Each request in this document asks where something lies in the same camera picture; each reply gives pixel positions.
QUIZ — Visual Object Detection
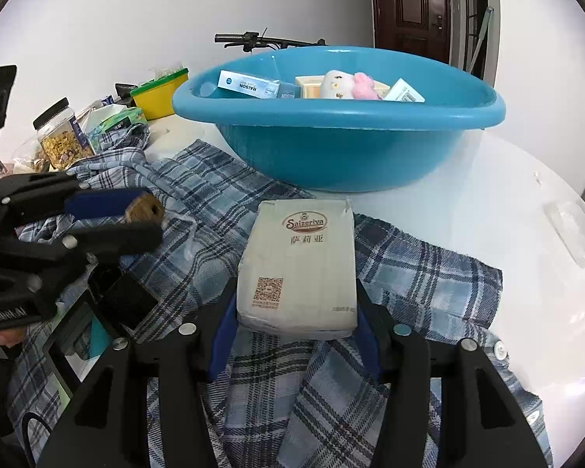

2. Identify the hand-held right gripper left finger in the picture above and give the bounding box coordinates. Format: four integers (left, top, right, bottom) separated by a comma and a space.
36, 297, 239, 468

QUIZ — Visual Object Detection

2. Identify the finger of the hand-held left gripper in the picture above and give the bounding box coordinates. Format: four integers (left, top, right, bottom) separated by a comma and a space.
0, 223, 165, 303
0, 173, 151, 228

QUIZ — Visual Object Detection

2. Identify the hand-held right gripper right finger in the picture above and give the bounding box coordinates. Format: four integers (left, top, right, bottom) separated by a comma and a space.
355, 290, 553, 468

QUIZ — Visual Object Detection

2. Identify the brown-haired doll figure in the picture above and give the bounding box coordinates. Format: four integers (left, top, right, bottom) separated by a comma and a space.
126, 194, 165, 225

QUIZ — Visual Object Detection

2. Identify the white napkin pack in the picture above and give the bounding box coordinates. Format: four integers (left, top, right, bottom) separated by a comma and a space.
236, 198, 359, 342

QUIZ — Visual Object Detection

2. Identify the light blue tower-print box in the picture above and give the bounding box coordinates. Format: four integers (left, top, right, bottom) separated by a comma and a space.
218, 70, 280, 99

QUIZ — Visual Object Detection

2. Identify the blue plastic basin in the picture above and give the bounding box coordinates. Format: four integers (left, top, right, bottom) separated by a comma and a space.
172, 46, 507, 193

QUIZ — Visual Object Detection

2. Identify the white printed box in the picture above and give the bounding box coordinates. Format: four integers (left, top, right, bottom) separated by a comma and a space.
383, 78, 426, 104

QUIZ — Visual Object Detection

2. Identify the person's left hand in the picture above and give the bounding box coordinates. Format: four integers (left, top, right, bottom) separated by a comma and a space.
0, 326, 28, 348

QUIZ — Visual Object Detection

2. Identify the black framed tablet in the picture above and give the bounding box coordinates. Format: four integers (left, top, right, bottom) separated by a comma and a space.
43, 266, 158, 398

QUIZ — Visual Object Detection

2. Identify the clear cereal jar black lid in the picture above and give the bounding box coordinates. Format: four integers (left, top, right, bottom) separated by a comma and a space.
33, 97, 96, 171

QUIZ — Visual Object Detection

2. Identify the blue plaid shirt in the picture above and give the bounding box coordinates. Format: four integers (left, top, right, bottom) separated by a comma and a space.
7, 122, 554, 468

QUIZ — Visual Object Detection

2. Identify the green floral tissue pack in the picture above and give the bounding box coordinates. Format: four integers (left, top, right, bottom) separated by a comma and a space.
90, 107, 147, 144

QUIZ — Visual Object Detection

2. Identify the clear snack bag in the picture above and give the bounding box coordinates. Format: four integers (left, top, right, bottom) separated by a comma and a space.
12, 136, 50, 174

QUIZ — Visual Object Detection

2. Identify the light blue packet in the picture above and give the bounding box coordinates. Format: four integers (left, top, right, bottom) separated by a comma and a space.
89, 319, 115, 359

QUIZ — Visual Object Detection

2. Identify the yellow tub with green rim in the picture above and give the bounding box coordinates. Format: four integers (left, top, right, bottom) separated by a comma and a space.
130, 69, 190, 121

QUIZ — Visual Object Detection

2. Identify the bunch of clear sachets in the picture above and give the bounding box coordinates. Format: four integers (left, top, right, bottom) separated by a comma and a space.
149, 61, 186, 81

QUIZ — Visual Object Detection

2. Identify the clear plastic container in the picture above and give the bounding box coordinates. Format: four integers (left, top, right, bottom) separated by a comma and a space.
544, 201, 585, 268

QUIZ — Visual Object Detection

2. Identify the white and pink plush toy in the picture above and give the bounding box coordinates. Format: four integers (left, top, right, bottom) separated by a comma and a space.
319, 71, 383, 101

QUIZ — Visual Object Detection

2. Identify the dark brown door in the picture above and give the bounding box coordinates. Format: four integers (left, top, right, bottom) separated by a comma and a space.
368, 0, 452, 64

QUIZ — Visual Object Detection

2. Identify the bicycle handlebar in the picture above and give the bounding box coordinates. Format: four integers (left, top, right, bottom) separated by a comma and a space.
213, 32, 328, 53

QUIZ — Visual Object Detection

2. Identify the mop with green handle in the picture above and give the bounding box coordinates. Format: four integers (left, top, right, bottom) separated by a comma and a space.
470, 7, 494, 66

